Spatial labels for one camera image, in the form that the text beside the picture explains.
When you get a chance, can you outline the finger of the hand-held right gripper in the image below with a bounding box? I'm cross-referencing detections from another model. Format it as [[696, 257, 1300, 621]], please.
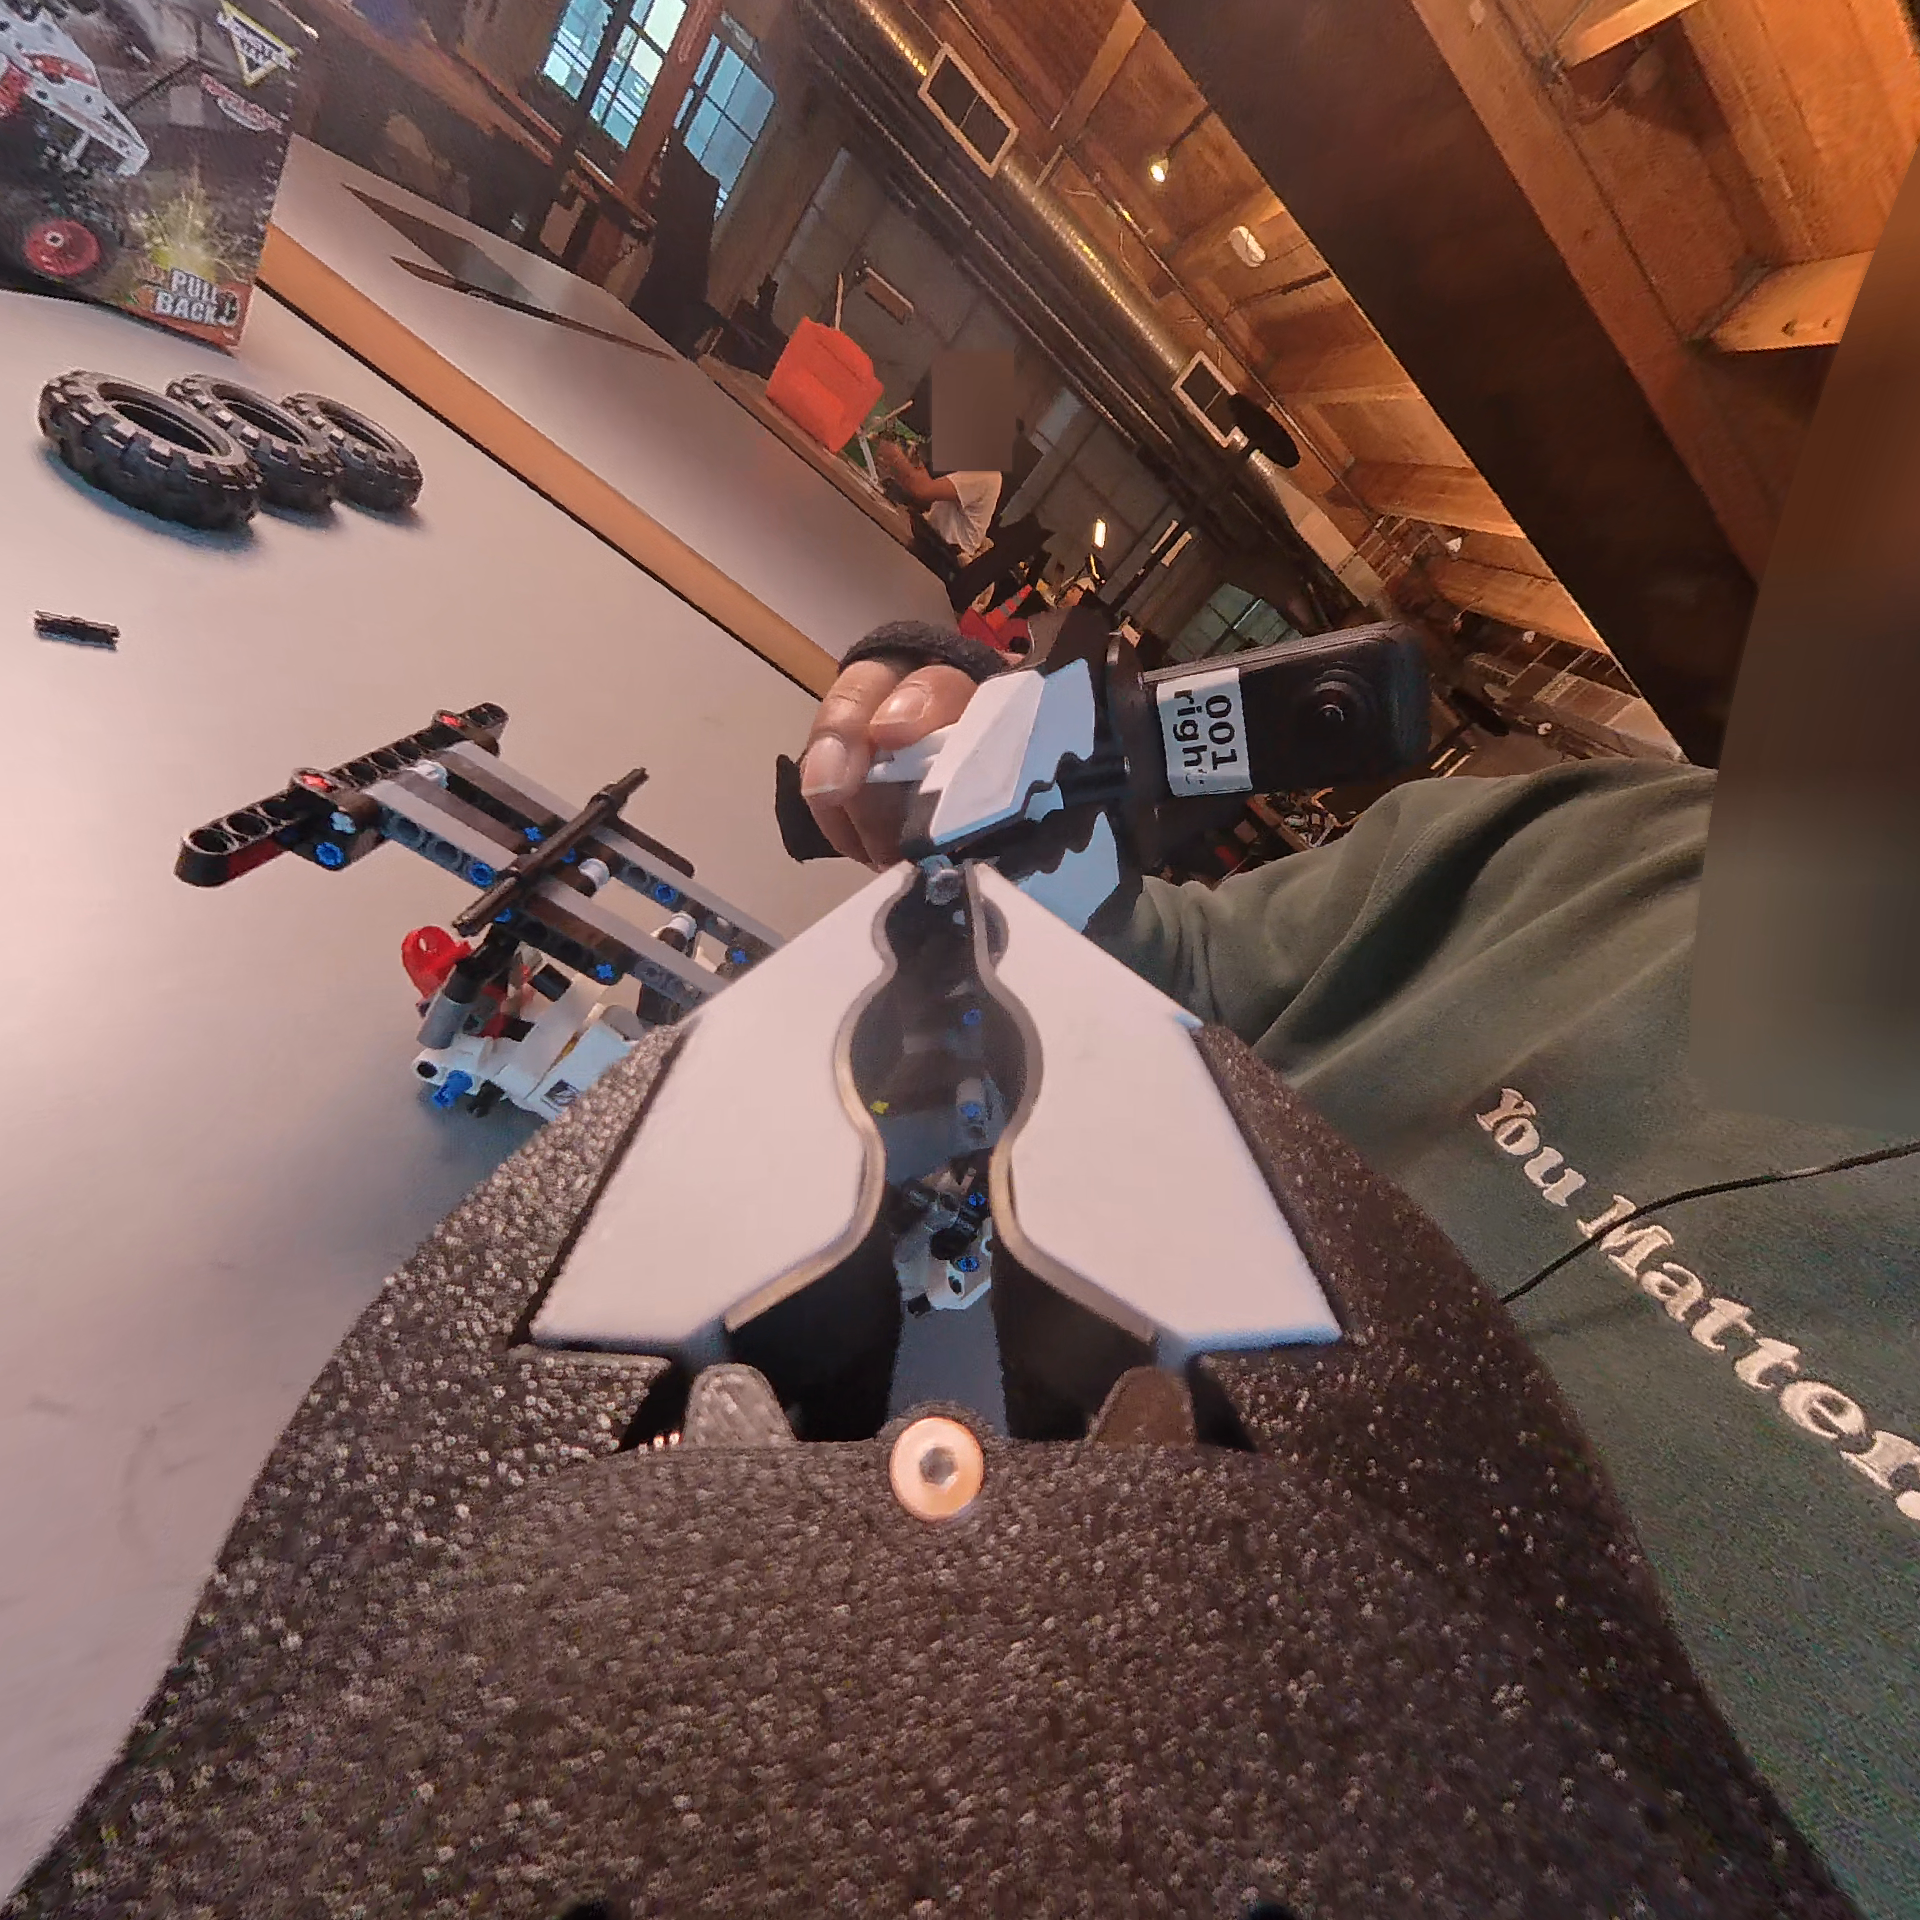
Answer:
[[947, 786, 1129, 933], [871, 666, 1107, 847]]

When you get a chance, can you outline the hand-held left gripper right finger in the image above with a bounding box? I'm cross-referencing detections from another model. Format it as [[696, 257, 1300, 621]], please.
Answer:
[[973, 868, 1349, 1358]]

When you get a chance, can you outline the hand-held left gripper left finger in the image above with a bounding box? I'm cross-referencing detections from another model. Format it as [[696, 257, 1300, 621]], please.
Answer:
[[529, 868, 923, 1353]]

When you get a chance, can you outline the toy vehicle chassis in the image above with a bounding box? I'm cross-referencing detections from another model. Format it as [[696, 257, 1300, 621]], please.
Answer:
[[177, 698, 789, 1126]]

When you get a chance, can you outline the person's right forearm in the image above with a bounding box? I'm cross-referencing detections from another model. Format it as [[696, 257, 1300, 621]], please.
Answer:
[[1089, 765, 1729, 1126]]

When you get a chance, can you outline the orange chair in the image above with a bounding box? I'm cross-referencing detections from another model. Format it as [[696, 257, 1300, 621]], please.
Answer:
[[765, 321, 890, 452]]

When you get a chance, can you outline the person's green sweatshirt torso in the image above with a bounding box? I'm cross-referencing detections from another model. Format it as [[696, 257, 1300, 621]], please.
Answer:
[[1200, 870, 1920, 1920]]

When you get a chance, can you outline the black toy tire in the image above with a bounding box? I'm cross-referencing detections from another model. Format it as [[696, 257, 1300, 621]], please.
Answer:
[[36, 367, 266, 533], [168, 369, 347, 518], [287, 390, 425, 511]]

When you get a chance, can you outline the window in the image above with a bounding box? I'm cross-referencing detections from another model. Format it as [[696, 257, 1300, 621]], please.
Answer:
[[536, 0, 781, 212]]

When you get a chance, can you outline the toy truck cardboard box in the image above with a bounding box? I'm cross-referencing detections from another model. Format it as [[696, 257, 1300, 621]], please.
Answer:
[[0, 0, 308, 350]]

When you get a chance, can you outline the thin black cable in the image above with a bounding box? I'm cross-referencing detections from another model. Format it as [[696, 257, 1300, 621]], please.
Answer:
[[1495, 1135, 1920, 1309]]

